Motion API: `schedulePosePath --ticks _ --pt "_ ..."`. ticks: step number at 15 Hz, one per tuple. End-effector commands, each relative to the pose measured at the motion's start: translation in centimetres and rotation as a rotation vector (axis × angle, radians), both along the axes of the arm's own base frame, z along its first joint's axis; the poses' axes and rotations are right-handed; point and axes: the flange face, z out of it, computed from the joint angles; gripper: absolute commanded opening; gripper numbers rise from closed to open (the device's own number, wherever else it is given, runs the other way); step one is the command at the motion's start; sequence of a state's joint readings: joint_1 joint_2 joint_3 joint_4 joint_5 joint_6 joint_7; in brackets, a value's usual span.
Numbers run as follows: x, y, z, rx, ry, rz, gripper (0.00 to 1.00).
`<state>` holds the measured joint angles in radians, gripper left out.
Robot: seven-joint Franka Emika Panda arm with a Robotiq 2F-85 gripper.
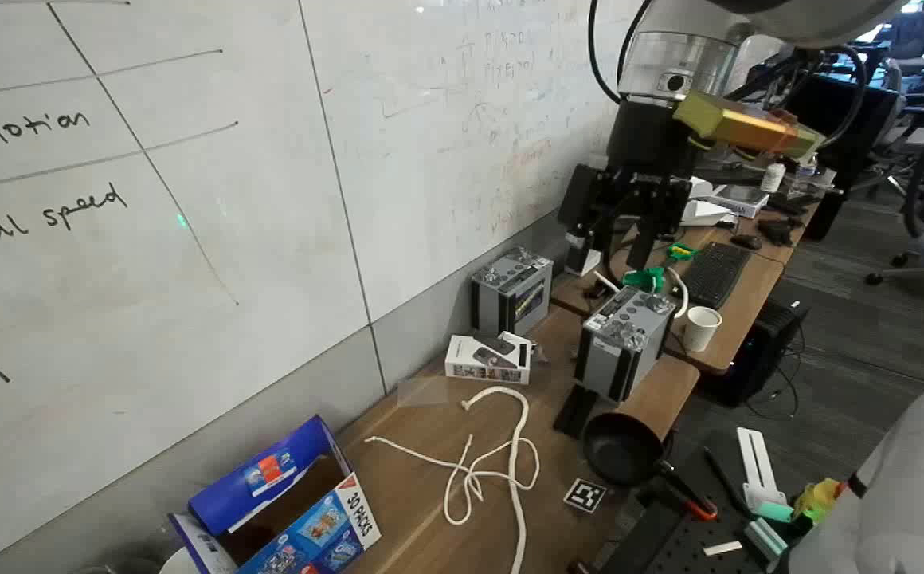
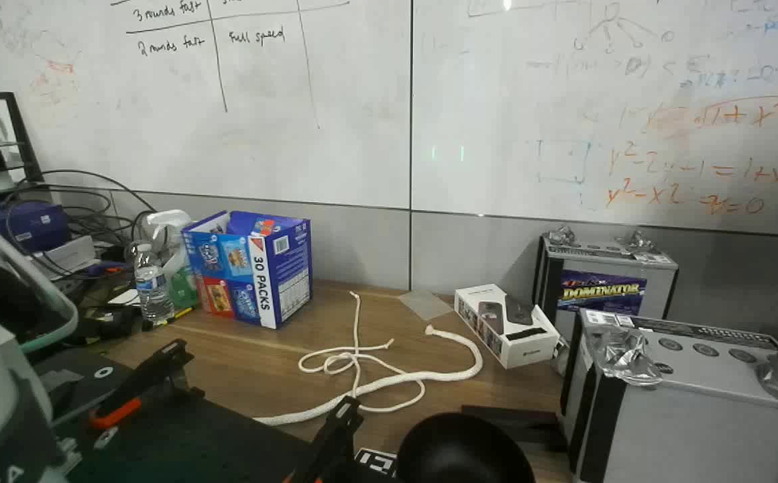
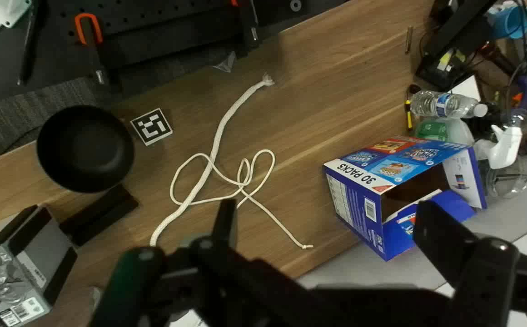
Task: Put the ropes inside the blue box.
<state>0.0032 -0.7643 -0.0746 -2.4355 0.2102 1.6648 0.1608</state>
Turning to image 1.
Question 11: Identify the white rope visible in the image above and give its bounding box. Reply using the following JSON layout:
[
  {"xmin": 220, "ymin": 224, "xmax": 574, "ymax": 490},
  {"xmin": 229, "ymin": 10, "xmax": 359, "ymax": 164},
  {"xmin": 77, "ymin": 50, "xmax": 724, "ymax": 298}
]
[{"xmin": 364, "ymin": 382, "xmax": 546, "ymax": 574}]

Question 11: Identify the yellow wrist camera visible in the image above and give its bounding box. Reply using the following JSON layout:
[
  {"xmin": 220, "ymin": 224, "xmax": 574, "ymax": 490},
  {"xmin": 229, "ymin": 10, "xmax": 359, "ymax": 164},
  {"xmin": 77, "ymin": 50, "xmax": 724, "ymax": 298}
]
[{"xmin": 672, "ymin": 93, "xmax": 821, "ymax": 160}]

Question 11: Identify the grey battery near edge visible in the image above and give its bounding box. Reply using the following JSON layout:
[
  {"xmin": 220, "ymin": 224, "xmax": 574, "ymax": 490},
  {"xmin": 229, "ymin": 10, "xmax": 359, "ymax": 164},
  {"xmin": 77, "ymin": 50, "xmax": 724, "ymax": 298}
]
[{"xmin": 574, "ymin": 287, "xmax": 674, "ymax": 400}]

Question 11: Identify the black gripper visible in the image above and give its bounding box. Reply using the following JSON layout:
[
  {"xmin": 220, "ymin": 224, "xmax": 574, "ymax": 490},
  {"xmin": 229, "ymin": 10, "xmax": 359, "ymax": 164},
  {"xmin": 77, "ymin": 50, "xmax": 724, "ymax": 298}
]
[{"xmin": 557, "ymin": 102, "xmax": 695, "ymax": 275}]

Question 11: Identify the black white marker tag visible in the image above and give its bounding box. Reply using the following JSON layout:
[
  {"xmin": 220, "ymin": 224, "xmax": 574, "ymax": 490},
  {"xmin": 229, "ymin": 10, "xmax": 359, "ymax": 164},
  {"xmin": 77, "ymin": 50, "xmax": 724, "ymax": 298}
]
[{"xmin": 563, "ymin": 478, "xmax": 606, "ymax": 512}]

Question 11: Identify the blue snack box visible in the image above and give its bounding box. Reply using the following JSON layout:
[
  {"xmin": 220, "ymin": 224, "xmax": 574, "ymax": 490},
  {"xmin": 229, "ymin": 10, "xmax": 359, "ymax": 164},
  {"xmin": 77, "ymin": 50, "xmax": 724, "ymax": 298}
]
[{"xmin": 168, "ymin": 413, "xmax": 381, "ymax": 574}]

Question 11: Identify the orange handled black clamp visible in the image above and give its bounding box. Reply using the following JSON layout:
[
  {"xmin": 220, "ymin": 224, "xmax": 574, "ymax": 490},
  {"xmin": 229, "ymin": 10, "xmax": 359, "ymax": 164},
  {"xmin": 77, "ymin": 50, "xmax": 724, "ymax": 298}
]
[{"xmin": 657, "ymin": 458, "xmax": 719, "ymax": 522}]

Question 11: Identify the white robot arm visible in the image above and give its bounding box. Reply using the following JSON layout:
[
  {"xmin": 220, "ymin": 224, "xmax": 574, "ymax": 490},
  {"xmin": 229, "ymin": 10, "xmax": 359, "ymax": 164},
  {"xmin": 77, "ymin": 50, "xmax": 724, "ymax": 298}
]
[{"xmin": 557, "ymin": 0, "xmax": 900, "ymax": 270}]

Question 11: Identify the white paper cup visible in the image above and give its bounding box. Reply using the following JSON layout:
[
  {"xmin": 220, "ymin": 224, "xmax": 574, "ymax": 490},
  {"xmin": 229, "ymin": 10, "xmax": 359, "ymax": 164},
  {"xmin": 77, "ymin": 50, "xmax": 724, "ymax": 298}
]
[{"xmin": 682, "ymin": 305, "xmax": 724, "ymax": 355}]

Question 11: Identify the black keyboard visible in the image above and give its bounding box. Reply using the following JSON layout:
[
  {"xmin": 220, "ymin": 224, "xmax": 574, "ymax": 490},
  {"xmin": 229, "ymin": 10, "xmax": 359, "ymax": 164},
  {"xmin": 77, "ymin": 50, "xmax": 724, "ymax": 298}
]
[{"xmin": 682, "ymin": 241, "xmax": 751, "ymax": 305}]

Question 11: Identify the small white open box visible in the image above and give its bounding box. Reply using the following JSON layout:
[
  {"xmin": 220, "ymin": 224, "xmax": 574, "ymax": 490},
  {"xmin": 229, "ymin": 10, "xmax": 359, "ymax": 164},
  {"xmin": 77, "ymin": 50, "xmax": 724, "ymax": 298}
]
[{"xmin": 444, "ymin": 332, "xmax": 535, "ymax": 384}]

